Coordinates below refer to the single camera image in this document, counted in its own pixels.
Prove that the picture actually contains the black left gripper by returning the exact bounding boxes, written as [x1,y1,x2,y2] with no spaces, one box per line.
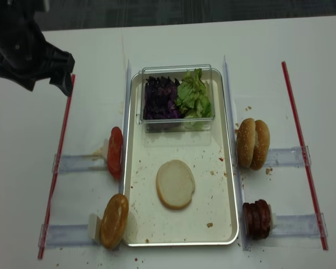
[0,20,74,97]

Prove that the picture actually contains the white bottom bun slice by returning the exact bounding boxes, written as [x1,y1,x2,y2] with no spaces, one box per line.
[156,160,195,210]

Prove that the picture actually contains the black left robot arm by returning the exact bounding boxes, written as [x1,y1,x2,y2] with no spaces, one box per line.
[0,0,75,97]

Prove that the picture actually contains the tomato slices stack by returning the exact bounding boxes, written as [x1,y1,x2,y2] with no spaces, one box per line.
[107,127,123,180]

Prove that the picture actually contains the green lettuce leaves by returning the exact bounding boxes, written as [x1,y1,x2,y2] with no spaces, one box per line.
[175,68,213,118]

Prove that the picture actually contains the stack of meat patties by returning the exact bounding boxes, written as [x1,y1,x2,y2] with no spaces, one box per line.
[242,199,273,240]

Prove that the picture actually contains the clear long left tray guide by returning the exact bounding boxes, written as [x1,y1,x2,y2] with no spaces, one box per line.
[119,61,132,194]

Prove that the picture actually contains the clear long tray guide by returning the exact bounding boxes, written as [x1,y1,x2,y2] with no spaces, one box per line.
[222,55,251,252]
[119,61,132,194]

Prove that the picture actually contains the white pusher block upper left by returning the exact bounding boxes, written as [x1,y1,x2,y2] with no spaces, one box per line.
[101,138,109,160]

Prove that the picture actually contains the white pusher block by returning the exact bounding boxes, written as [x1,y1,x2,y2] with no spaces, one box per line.
[87,214,101,244]
[101,138,109,160]

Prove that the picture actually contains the purple cabbage leaves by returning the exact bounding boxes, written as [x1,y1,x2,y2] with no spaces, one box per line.
[143,76,183,120]

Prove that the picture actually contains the clear plastic salad container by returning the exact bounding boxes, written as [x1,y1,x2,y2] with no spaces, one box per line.
[139,64,215,133]

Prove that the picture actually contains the white pusher block lower left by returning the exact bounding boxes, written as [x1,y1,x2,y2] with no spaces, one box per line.
[87,214,101,244]

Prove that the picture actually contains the brown bottom bun slice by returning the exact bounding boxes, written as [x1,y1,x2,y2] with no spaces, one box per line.
[100,193,129,250]

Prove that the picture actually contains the clear long right tray guide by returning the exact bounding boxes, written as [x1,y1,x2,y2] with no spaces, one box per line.
[222,55,251,252]

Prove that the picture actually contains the sesame bun half left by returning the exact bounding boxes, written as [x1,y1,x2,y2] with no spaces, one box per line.
[236,118,256,168]

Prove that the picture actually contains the sesame bun half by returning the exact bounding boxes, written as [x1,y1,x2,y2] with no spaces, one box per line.
[250,120,270,170]
[236,118,256,168]

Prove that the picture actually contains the white metal tray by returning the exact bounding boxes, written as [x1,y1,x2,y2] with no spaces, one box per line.
[123,70,239,247]

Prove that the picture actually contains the sesame bun half right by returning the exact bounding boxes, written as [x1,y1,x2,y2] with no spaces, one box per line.
[250,120,270,170]

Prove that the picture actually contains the red right boundary strip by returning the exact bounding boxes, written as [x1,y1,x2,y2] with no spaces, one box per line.
[281,61,329,251]

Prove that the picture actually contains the clear rail lower left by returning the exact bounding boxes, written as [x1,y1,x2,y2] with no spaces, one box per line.
[38,224,97,248]

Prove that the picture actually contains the clear rail holding buns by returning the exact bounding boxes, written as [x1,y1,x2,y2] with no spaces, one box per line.
[263,146,311,167]

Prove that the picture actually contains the white pusher block patty rail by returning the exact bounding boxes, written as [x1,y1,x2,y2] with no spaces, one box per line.
[268,204,277,234]

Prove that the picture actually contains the clear rail holding patties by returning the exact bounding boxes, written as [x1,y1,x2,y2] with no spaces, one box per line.
[269,214,328,238]

